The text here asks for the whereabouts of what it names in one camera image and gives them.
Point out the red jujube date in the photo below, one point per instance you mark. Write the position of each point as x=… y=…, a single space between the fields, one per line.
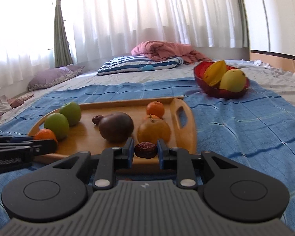
x=146 y=150
x=96 y=119

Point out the pink blanket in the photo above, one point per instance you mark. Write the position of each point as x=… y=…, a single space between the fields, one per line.
x=163 y=50

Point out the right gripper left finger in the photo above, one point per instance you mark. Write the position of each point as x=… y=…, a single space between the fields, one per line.
x=60 y=189

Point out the wooden serving tray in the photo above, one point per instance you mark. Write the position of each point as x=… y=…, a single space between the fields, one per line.
x=85 y=136

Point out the blue striped pillow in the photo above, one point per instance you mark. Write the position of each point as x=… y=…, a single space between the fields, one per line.
x=137 y=63

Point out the large green apple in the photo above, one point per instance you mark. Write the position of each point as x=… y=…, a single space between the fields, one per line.
x=58 y=124

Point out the white sheer curtain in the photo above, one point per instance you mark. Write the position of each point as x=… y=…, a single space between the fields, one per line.
x=98 y=29

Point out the small green apple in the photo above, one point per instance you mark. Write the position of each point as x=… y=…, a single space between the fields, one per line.
x=72 y=112

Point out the dark purple round fruit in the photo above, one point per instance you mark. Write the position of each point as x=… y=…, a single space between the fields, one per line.
x=116 y=127

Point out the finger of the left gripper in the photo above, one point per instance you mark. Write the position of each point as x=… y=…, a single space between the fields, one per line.
x=18 y=152

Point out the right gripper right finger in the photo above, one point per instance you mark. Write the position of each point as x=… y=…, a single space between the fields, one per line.
x=230 y=189

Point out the small mandarin orange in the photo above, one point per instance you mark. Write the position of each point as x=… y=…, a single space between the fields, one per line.
x=45 y=134

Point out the large orange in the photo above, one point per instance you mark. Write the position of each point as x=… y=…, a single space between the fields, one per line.
x=151 y=130

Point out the pink clothes pile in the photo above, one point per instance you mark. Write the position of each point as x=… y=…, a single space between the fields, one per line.
x=8 y=104

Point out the blue plaid cloth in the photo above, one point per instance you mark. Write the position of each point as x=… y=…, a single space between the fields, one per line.
x=257 y=130

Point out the red glass fruit bowl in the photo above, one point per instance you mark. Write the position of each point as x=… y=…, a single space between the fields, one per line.
x=215 y=91

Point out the purple pillow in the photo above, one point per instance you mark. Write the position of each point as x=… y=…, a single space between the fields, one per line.
x=54 y=76

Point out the green drape curtain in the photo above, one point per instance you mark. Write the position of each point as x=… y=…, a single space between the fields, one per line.
x=61 y=46

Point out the grey bed sheet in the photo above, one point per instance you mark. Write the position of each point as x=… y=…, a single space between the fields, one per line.
x=268 y=77

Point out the yellow mango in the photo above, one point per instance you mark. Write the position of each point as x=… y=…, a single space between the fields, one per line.
x=233 y=80

